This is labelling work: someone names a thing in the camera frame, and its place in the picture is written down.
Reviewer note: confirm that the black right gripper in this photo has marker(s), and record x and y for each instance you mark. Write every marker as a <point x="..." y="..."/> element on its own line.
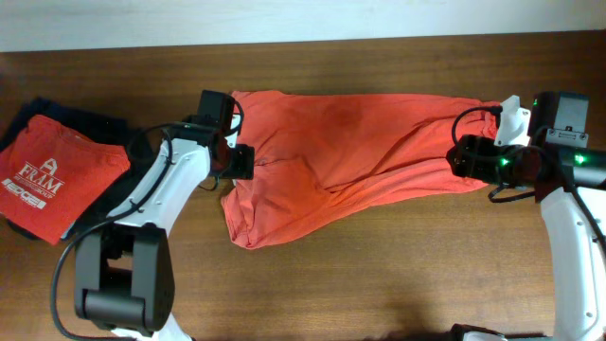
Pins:
<point x="472" y="158"/>

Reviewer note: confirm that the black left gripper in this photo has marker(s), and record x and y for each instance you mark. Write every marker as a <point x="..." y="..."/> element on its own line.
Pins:
<point x="243" y="166"/>

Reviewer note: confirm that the orange McKinney Boyd soccer t-shirt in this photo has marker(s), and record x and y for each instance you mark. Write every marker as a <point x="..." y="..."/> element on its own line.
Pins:
<point x="319" y="159"/>

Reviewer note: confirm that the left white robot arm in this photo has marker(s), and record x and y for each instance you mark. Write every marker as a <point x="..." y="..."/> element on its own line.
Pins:
<point x="124" y="280"/>

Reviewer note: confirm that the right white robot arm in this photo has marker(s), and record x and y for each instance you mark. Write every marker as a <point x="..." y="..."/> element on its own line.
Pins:
<point x="568" y="183"/>

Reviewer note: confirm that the folded red Fram t-shirt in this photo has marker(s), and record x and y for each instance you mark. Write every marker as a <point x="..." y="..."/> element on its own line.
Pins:
<point x="51" y="174"/>

